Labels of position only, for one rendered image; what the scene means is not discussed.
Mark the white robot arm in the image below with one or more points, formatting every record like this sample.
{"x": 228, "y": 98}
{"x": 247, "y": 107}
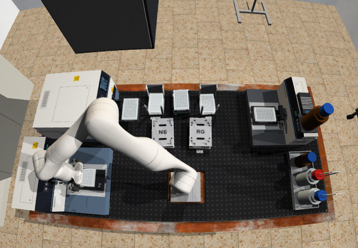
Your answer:
{"x": 101, "y": 122}

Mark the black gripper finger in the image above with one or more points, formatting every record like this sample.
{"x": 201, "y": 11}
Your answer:
{"x": 75, "y": 161}
{"x": 74, "y": 187}

